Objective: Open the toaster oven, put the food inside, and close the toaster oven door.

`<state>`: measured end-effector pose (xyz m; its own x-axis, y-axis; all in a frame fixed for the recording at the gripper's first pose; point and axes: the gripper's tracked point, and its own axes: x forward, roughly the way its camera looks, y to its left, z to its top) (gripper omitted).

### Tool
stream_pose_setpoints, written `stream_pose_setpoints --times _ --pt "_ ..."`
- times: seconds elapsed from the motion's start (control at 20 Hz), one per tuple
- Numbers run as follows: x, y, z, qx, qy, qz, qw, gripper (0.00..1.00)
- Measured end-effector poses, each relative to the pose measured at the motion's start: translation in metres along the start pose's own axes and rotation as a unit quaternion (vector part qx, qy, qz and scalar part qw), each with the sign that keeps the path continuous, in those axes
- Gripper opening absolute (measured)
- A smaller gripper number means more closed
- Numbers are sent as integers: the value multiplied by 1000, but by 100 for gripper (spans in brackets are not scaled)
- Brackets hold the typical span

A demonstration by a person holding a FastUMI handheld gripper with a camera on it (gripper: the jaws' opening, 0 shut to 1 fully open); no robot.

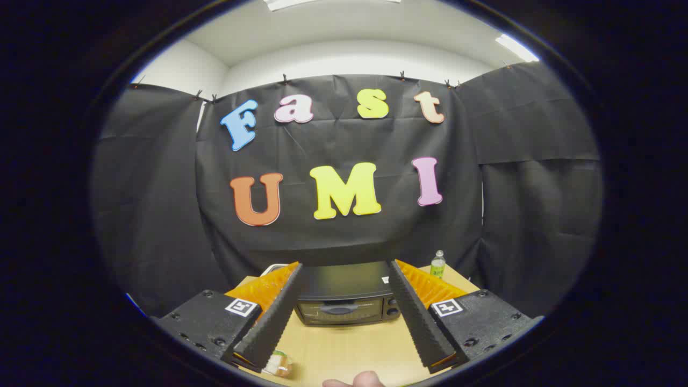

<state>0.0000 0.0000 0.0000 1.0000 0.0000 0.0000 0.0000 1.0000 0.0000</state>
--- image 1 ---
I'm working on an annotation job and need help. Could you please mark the ceiling light panel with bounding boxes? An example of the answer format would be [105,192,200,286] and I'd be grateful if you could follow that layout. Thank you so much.
[263,0,401,11]
[494,34,540,62]

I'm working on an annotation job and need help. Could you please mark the sandwich with lettuce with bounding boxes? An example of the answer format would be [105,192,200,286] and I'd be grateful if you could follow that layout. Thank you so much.
[262,349,293,378]

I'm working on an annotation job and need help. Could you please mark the black toaster oven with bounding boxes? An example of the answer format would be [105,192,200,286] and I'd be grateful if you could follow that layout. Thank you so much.
[293,261,403,327]

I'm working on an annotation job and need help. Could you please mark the black backdrop cloth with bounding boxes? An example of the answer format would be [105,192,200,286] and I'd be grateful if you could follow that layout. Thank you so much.
[90,62,604,318]

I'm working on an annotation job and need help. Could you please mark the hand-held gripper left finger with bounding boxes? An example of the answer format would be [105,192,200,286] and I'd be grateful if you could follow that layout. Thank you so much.
[153,262,303,374]

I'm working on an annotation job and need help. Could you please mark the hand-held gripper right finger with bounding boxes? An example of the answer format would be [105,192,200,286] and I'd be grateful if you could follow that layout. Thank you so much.
[388,259,544,375]

